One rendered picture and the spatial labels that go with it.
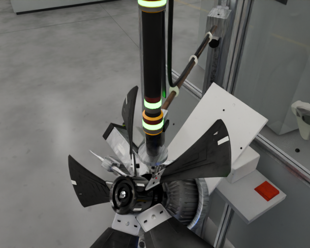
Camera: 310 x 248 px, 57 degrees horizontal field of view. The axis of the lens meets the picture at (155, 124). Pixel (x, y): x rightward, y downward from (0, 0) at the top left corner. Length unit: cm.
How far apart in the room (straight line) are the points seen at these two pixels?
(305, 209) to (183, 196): 68
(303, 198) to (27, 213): 191
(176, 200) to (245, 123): 34
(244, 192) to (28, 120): 247
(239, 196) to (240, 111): 49
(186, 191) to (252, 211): 44
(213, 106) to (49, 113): 246
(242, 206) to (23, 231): 163
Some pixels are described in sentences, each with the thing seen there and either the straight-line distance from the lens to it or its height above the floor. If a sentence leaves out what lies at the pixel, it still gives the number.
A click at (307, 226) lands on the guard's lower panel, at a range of 155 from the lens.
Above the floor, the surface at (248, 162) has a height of 97.
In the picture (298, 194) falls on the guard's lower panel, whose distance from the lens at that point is 146.
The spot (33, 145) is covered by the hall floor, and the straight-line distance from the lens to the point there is 299.
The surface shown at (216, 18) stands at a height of 157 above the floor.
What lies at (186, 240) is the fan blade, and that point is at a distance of 85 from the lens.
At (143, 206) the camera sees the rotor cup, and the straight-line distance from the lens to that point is 89.
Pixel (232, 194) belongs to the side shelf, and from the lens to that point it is 138.
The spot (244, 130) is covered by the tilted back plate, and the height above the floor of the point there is 131.
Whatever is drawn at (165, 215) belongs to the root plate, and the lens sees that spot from 90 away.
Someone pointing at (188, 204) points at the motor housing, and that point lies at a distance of 100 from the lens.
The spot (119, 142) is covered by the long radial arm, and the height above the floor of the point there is 113.
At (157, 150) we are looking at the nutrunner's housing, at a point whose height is 148.
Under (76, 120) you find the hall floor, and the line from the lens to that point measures 313.
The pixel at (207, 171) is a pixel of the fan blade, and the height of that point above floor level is 139.
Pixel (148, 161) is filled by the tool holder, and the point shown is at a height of 147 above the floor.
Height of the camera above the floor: 195
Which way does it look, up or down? 41 degrees down
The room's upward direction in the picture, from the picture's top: straight up
